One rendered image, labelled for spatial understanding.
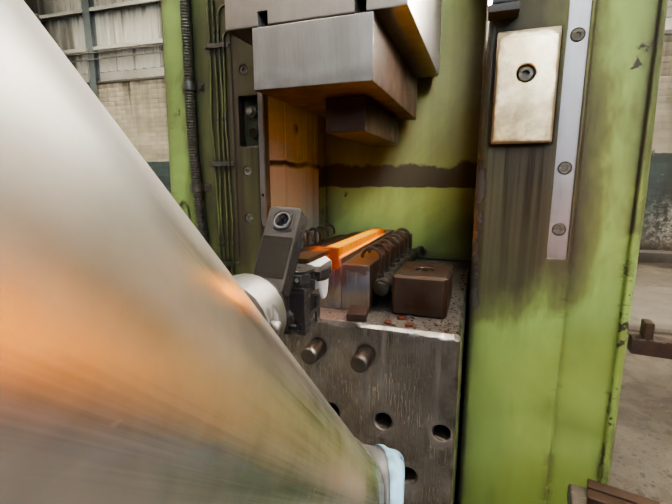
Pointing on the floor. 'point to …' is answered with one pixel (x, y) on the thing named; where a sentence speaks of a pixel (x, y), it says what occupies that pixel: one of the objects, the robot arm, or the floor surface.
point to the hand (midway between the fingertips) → (318, 257)
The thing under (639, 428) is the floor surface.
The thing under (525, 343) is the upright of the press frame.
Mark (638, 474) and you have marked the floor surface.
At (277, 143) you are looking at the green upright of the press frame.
